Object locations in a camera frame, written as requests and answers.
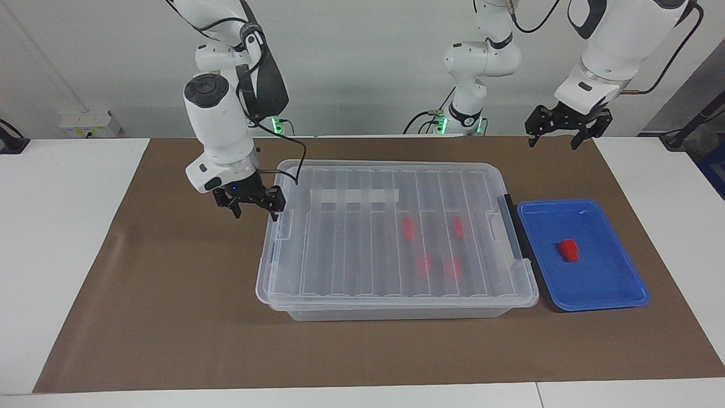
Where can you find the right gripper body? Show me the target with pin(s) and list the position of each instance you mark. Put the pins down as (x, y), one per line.
(244, 186)

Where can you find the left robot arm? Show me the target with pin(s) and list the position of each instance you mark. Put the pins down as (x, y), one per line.
(603, 48)

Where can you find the black stand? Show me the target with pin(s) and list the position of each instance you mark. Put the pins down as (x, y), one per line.
(688, 127)
(12, 143)

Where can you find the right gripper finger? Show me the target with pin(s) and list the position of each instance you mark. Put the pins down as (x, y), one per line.
(229, 203)
(272, 199)

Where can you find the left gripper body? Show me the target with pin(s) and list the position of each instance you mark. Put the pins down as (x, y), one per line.
(576, 112)

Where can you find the red block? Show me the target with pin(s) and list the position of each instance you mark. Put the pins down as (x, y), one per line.
(568, 250)

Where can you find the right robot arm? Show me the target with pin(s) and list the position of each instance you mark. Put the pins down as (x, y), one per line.
(218, 133)

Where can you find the clear plastic storage box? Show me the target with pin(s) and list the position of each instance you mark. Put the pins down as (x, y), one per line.
(396, 313)

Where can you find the blue plastic tray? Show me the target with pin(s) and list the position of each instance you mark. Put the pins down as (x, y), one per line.
(589, 283)

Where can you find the clear plastic box lid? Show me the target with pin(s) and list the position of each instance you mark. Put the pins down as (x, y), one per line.
(362, 238)

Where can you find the blue crate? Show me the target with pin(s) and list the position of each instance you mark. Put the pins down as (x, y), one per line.
(715, 177)

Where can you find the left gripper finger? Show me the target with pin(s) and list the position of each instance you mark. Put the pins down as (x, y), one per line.
(595, 124)
(538, 122)

